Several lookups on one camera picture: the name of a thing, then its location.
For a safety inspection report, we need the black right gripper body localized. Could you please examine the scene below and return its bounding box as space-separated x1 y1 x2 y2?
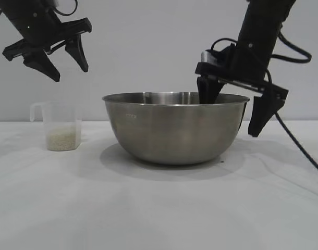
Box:
195 15 289 102

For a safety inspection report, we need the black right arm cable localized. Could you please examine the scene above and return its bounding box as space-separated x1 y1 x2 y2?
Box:
210 26 318 179

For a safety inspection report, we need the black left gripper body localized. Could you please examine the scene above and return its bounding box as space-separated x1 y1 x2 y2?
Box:
0 0 93 62

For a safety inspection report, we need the translucent plastic measuring cup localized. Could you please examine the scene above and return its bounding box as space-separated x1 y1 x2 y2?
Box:
30 102 83 151

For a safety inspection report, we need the stainless steel mixing bowl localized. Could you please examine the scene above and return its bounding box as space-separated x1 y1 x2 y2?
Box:
102 91 251 166

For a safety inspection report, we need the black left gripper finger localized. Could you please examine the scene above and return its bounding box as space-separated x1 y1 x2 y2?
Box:
23 50 61 83
65 35 90 73

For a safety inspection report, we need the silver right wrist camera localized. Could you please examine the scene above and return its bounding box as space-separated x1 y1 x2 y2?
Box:
200 44 238 67

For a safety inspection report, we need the white uncooked rice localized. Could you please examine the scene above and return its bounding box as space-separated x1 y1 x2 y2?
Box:
46 124 79 151

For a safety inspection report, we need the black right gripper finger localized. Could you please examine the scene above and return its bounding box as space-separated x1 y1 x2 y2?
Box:
248 95 283 138
197 75 224 105

